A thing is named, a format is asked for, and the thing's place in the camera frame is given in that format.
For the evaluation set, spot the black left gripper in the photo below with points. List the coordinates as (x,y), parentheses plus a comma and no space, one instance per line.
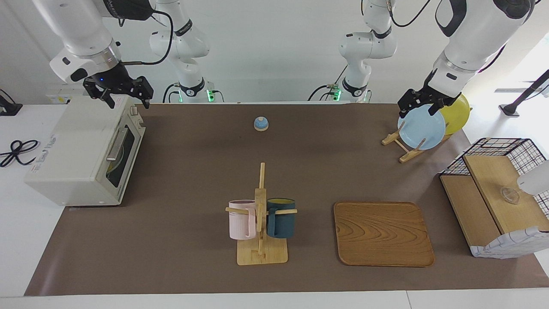
(424,96)

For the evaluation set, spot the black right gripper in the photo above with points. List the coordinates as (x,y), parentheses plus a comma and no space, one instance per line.
(116,81)

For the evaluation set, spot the light green plate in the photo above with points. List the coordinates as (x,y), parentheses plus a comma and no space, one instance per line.
(115,162)

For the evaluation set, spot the white toaster oven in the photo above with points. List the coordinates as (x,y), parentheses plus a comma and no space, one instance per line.
(73,150)

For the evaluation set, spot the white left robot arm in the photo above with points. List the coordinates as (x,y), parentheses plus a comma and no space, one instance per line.
(476,38)

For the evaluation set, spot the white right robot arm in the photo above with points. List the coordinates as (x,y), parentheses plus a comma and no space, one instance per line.
(81,38)

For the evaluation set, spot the light blue plate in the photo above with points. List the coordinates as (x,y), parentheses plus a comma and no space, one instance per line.
(422,128)

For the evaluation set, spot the yellow plate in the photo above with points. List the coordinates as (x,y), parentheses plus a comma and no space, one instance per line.
(456,116)

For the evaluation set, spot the wooden plate rack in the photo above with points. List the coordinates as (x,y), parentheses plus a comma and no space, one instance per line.
(407,155)

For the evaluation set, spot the black floor stand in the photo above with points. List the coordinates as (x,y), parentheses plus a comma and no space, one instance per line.
(521,98)

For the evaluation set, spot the black clamp base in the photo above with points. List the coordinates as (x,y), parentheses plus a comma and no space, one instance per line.
(8,107)

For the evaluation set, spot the clear glass dish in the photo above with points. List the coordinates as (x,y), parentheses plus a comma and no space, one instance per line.
(509,195)

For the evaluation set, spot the brown wooden tray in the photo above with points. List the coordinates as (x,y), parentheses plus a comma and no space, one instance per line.
(381,234)

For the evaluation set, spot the brown table mat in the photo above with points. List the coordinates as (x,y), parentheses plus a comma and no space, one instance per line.
(300,171)

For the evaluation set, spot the white rounded fixture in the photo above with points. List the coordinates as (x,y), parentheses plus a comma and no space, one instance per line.
(536,178)

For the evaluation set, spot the small blue call bell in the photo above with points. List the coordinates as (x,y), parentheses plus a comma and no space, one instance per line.
(261,124)

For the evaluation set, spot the white checked cloth liner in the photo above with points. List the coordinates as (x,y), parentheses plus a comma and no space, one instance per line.
(510,246)

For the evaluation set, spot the pink mug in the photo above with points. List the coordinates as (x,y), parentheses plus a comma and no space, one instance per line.
(241,221)

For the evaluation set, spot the dark blue mug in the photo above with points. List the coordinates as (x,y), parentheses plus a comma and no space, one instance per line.
(281,221)

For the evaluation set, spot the wooden mug tree stand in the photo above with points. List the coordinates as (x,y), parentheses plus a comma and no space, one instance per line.
(260,253)

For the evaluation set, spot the white wall box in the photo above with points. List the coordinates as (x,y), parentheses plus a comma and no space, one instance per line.
(55,98)

